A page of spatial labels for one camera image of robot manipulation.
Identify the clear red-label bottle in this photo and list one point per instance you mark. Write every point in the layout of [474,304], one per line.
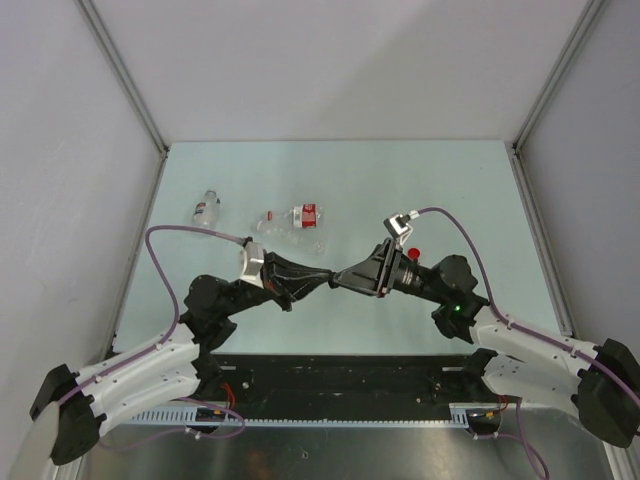
[306,216]

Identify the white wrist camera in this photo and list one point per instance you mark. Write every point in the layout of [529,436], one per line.
[252,262]
[399,227]

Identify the small clear blue-label bottle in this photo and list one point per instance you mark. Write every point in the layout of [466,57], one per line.
[207,211]

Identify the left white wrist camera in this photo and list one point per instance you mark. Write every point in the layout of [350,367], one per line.
[252,262]

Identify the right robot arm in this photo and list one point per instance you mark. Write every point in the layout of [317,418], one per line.
[597,384]

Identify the red bottle cap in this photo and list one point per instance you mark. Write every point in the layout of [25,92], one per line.
[414,253]

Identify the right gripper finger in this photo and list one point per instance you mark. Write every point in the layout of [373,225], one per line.
[369,268]
[355,281]

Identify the large clear unlabeled bottle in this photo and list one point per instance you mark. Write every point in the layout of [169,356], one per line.
[282,231]

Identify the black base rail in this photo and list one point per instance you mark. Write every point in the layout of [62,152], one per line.
[350,388]

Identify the right aluminium frame post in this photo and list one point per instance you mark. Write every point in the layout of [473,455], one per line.
[569,54]

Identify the left aluminium frame post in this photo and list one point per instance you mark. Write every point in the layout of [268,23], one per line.
[105,42]

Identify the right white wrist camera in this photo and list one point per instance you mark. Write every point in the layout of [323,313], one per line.
[399,227]

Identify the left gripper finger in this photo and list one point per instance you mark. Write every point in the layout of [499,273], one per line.
[287,270]
[297,283]

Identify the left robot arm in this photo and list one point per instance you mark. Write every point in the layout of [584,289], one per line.
[178,363]

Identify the aluminium frame post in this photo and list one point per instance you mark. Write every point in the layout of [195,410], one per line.
[105,42]
[569,54]

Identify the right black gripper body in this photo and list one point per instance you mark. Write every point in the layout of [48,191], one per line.
[389,273]

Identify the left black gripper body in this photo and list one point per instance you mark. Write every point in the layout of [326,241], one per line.
[272,283]

